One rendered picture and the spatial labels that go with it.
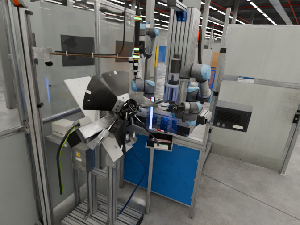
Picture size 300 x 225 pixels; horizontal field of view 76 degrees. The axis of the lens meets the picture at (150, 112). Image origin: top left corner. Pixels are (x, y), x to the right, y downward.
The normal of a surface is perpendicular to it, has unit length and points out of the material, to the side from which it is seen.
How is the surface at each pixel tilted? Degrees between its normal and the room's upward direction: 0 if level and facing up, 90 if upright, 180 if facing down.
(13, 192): 90
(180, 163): 90
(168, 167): 90
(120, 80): 41
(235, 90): 90
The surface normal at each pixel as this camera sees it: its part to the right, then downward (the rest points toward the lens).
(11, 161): 0.90, 0.20
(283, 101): -0.44, 0.27
